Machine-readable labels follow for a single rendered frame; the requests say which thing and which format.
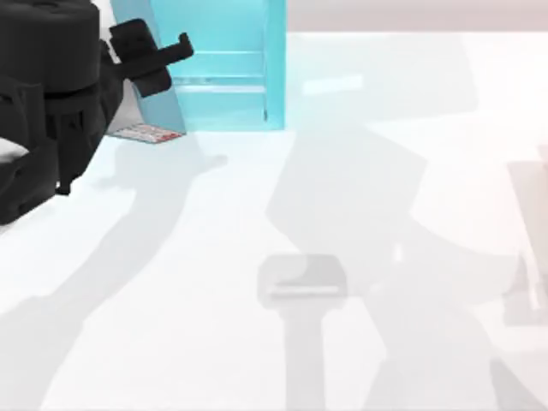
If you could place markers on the light blue rack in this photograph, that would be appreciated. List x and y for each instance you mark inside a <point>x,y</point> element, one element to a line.
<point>227,64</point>

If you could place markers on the red and white book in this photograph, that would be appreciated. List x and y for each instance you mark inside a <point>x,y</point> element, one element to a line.
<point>147,132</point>

